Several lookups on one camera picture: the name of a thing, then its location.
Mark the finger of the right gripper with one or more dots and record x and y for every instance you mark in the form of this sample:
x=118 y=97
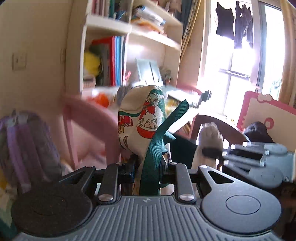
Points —
x=213 y=153

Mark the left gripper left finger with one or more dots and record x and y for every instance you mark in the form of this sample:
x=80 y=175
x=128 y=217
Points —
x=116 y=180

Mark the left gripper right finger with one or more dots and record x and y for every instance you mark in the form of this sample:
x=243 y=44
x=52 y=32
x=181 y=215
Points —
x=178 y=175

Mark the printed canvas tote bag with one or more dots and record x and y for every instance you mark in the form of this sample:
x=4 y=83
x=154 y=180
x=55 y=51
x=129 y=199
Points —
x=143 y=131

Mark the dark wooden chair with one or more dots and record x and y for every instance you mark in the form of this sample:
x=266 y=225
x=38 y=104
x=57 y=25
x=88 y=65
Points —
x=211 y=132

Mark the pink chair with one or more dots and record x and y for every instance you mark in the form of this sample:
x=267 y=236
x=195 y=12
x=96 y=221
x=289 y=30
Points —
x=96 y=120

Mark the pink framed board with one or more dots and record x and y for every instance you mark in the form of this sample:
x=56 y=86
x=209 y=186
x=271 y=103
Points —
x=279 y=118

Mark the purple grey backpack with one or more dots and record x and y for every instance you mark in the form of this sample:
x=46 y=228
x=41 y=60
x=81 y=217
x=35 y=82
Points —
x=29 y=156

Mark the cream bookshelf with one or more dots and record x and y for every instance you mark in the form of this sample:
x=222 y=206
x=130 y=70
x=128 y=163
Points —
x=84 y=27

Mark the dark hanging clothes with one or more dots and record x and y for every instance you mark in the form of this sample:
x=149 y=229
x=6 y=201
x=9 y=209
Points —
x=235 y=21

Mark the wall light switch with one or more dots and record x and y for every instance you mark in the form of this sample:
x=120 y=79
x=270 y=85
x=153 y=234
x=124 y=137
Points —
x=19 y=61

